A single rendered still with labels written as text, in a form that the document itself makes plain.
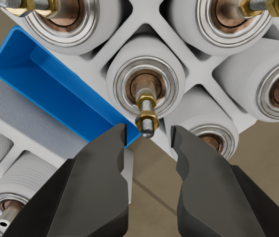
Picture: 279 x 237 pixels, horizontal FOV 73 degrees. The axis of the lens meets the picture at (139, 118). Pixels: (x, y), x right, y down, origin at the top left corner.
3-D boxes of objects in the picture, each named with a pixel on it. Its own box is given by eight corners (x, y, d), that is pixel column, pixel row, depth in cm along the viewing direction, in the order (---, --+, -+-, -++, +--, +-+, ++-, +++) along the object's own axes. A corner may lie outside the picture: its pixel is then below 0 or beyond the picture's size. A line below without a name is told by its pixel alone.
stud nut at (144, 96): (156, 93, 19) (157, 97, 18) (155, 109, 19) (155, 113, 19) (137, 92, 18) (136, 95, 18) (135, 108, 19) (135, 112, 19)
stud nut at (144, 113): (160, 111, 15) (161, 115, 14) (157, 129, 16) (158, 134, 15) (135, 109, 15) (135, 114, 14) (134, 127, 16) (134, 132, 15)
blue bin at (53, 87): (22, 57, 45) (-14, 69, 35) (47, 19, 41) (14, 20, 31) (117, 132, 55) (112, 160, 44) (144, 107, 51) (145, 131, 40)
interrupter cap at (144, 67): (101, 71, 22) (100, 73, 21) (164, 42, 20) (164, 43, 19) (130, 124, 25) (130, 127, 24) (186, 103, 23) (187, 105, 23)
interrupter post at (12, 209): (5, 206, 33) (-8, 224, 30) (12, 199, 32) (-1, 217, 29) (19, 212, 34) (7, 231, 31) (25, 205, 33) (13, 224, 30)
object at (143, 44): (111, 45, 37) (88, 67, 21) (157, 23, 35) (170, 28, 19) (132, 88, 41) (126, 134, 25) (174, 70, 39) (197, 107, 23)
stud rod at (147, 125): (151, 91, 20) (155, 128, 13) (150, 99, 21) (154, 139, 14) (141, 90, 20) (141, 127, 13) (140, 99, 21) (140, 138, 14)
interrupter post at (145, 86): (131, 82, 22) (130, 92, 19) (151, 74, 22) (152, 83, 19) (140, 100, 23) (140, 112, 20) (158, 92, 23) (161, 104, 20)
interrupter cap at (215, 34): (178, 1, 18) (179, 0, 18) (253, -68, 16) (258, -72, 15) (218, 62, 21) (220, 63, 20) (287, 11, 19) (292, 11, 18)
